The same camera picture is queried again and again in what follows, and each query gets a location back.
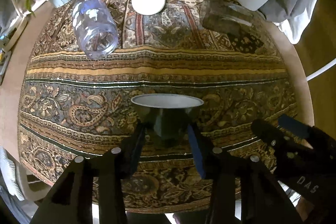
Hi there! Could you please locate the clear blue floral jar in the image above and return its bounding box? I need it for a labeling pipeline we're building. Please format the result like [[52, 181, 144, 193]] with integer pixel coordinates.
[[72, 0, 118, 59]]

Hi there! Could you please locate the round cream box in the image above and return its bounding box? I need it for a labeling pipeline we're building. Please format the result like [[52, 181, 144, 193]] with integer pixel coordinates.
[[1, 16, 29, 53]]

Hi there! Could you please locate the patterned paisley table cloth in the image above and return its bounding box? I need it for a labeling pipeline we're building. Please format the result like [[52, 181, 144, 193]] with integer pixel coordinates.
[[18, 0, 299, 214]]

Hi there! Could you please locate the dark clear glass tumbler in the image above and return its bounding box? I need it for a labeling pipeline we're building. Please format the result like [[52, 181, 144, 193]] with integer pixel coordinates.
[[200, 0, 255, 36]]

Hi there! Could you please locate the dark green enamel cup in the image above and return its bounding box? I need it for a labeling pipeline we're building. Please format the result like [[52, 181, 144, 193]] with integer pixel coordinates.
[[131, 93, 204, 148]]

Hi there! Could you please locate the white cable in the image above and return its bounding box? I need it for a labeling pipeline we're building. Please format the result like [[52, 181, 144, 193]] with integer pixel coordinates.
[[305, 58, 336, 82]]

